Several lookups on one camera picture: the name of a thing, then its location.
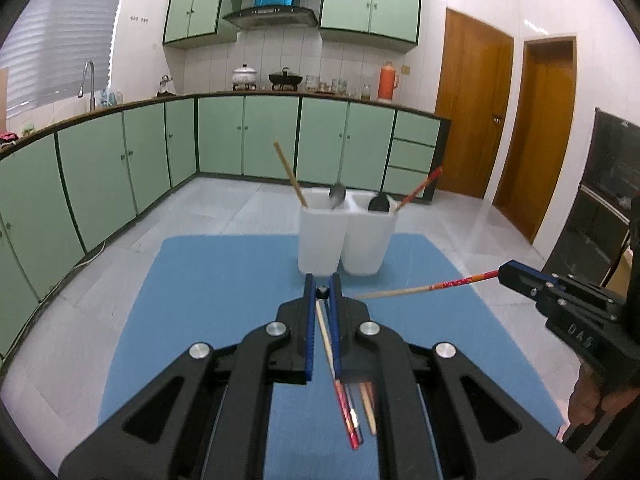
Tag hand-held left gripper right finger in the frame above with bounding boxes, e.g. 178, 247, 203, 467
330, 273, 583, 480

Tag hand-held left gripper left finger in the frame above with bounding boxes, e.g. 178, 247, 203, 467
59, 273, 318, 480

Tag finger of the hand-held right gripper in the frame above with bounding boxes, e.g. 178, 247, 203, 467
504, 260, 626, 311
500, 266, 566, 317

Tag wooden chopstick with red end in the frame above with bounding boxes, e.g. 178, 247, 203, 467
315, 300, 364, 450

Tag dark blue chopstick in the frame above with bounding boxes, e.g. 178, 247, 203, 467
347, 385, 366, 443

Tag red patterned wooden chopstick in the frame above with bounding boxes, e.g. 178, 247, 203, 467
354, 270, 501, 300
396, 166, 444, 211

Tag white double utensil holder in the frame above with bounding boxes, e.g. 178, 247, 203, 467
298, 187, 400, 277

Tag plain light wooden chopstick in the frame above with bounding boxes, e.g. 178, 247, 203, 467
273, 141, 309, 208

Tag person's right hand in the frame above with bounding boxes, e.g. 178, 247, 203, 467
568, 364, 607, 424

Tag dark glass-front cabinet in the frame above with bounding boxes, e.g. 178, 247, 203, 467
542, 107, 640, 301

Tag blue table mat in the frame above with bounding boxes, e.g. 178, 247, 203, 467
97, 233, 565, 480

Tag wooden door in recess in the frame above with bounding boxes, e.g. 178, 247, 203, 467
492, 35, 577, 246

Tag closed wooden door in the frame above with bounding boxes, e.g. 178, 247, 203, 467
434, 8, 515, 200

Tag green lower kitchen cabinets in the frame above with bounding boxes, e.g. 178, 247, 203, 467
0, 94, 451, 356

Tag green kitchen cabinets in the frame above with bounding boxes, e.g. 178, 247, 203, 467
162, 0, 422, 53
0, 94, 451, 356

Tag orange thermos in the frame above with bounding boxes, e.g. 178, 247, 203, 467
377, 61, 401, 103

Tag black wok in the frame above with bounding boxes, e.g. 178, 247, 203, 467
268, 67, 304, 92

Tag white cooking pot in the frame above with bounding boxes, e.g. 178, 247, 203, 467
231, 64, 259, 92

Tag green upper kitchen cabinets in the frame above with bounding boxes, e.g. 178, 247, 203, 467
162, 0, 422, 53

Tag range hood with blue film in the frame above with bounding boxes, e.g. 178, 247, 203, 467
222, 0, 319, 31

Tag metal kitchen faucet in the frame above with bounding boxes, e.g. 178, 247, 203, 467
77, 61, 97, 112

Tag brown board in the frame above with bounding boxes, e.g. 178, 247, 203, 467
0, 67, 10, 133

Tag white window blind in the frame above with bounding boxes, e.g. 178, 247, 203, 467
0, 0, 132, 121

